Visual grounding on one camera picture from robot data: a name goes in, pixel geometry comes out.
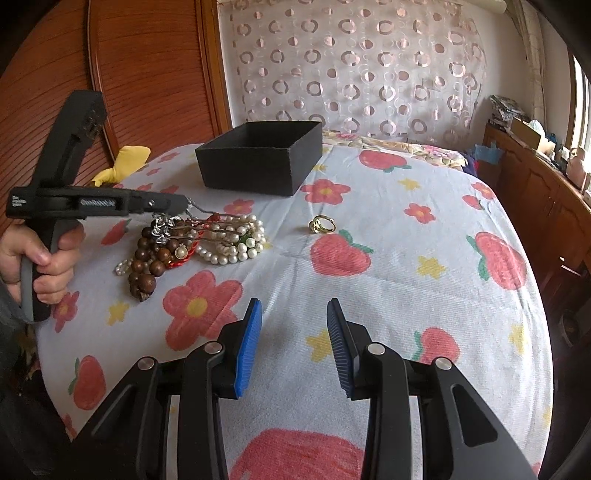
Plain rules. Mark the pink ceramic figure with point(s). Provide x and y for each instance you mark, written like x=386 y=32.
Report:
x=579 y=168

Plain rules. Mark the yellow cloth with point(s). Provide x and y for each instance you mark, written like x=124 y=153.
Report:
x=129 y=161

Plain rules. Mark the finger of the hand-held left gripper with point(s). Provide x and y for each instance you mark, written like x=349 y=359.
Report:
x=161 y=201

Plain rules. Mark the strawberry flower printed blanket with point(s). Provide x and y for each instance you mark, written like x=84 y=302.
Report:
x=392 y=286

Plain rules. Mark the wooden side cabinet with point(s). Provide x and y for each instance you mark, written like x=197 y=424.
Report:
x=531 y=198

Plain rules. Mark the pile of printed bags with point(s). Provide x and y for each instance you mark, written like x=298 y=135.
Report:
x=505 y=113

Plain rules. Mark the purple cloth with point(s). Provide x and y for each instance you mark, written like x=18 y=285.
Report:
x=470 y=165

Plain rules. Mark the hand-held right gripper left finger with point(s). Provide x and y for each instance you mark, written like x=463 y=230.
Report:
x=249 y=347

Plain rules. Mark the person's left hand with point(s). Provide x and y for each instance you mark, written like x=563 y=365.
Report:
x=64 y=263

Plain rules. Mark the cardboard box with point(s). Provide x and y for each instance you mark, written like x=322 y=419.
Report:
x=531 y=134

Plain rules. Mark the black jewelry box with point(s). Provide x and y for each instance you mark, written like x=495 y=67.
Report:
x=258 y=170

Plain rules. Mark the wooden headboard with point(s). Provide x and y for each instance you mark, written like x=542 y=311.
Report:
x=138 y=83

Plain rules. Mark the window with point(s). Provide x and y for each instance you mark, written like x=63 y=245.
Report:
x=582 y=106

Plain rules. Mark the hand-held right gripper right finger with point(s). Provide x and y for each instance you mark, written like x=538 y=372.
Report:
x=339 y=351

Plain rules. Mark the floral bedsheet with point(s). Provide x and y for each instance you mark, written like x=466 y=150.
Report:
x=429 y=154

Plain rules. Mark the blue plastic bag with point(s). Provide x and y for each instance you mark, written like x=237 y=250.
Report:
x=488 y=153

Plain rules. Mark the circle patterned sheer curtain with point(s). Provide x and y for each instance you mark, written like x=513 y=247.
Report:
x=360 y=69

